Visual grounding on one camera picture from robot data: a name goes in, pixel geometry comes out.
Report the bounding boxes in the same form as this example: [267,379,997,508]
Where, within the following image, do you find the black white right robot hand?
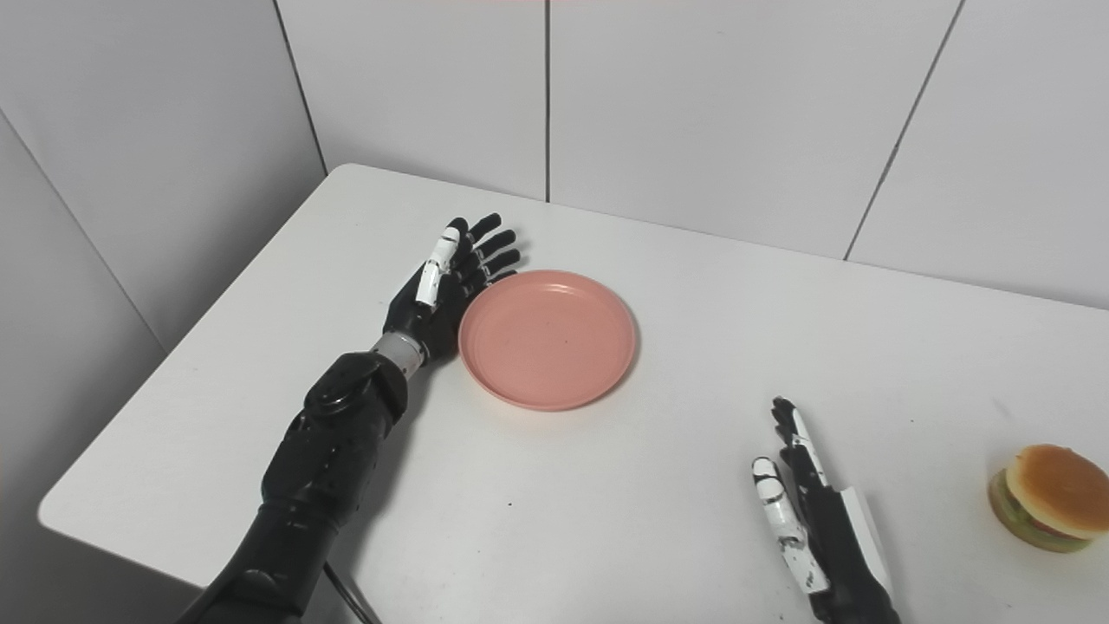
[751,396,902,624]

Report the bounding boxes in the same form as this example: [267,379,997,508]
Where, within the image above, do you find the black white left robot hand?
[382,212,523,361]

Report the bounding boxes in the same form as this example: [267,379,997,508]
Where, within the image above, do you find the pink round plate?
[457,270,639,412]

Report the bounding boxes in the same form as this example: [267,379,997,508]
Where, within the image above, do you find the toy hamburger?
[989,444,1109,554]

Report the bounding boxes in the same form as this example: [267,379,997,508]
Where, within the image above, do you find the thin black hanging cable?
[323,562,382,624]

